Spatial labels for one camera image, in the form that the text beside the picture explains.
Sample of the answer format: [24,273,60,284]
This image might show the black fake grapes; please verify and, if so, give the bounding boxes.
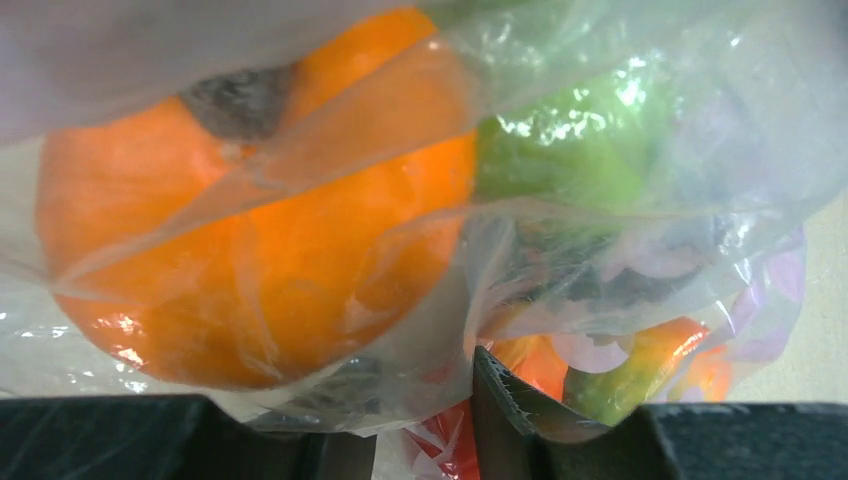
[498,220,703,308]

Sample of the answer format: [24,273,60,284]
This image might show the clear zip top bag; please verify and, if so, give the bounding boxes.
[1,1,847,479]

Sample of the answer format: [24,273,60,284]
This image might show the orange fake fruit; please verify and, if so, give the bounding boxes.
[36,7,477,390]

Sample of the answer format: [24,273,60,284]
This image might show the red fake food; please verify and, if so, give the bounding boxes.
[404,400,481,480]

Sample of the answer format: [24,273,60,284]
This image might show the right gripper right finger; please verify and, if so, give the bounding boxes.
[471,347,847,480]

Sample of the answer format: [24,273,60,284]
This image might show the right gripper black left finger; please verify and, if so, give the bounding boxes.
[1,395,376,479]

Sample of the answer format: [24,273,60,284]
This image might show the green fake apple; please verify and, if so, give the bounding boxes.
[475,70,670,209]

